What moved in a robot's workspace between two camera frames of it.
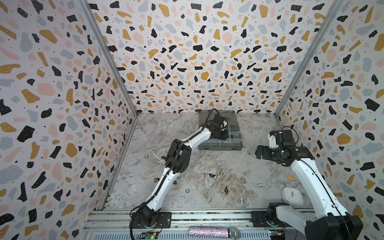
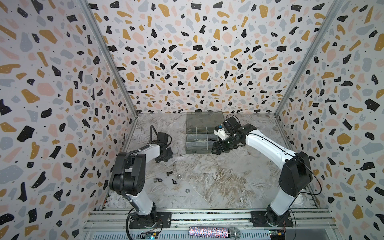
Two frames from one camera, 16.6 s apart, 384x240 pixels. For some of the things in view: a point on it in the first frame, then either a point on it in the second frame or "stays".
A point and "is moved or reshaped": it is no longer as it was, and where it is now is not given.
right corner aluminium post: [335, 8] stays
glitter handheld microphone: [212, 232] stays
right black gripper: [262, 152] to [223, 143]
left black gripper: [225, 134] to [169, 155]
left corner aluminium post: [105, 42] stays
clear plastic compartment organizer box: [235, 140] is moved or reshaped
